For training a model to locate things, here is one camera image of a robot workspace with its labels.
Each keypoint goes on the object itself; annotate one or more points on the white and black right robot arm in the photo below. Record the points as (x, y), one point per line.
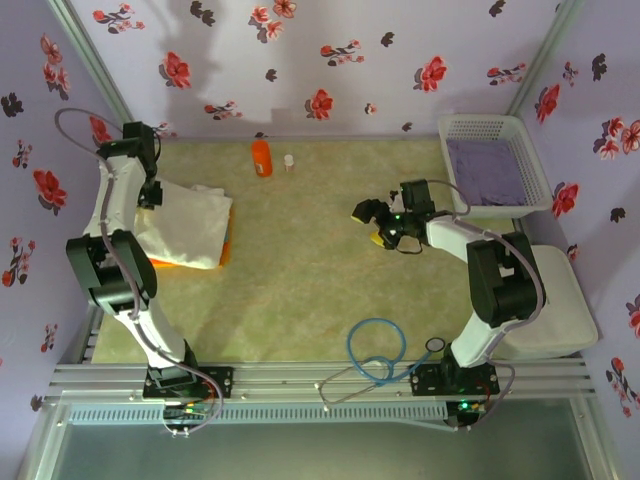
(500, 280)

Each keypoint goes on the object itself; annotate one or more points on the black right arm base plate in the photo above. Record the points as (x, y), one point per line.
(425, 382)

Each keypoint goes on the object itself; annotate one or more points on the blue stethoscope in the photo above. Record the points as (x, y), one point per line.
(435, 344)

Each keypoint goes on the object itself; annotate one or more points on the purple t-shirt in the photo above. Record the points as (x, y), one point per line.
(482, 170)

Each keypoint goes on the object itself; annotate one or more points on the green circuit board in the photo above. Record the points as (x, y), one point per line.
(187, 412)
(471, 407)

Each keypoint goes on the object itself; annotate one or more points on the white perforated plastic basket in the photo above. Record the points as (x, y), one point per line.
(480, 125)

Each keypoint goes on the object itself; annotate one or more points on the aluminium rail frame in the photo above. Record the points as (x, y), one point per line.
(300, 372)

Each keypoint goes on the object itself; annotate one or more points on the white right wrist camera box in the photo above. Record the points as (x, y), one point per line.
(396, 200)

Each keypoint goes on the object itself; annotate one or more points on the stack of folded clothes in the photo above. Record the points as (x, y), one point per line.
(225, 239)
(227, 257)

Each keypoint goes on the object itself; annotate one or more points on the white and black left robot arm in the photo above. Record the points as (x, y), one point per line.
(115, 270)

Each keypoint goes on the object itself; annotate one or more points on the white t-shirt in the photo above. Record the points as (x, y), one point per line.
(190, 225)

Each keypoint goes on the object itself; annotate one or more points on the small white-capped jar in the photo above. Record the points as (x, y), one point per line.
(289, 164)

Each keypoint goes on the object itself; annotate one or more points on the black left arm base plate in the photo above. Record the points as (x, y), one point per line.
(222, 382)

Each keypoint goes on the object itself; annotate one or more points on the orange plastic bottle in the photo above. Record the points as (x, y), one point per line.
(261, 160)

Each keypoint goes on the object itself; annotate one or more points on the aluminium corner post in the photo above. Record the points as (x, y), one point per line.
(546, 50)
(99, 75)

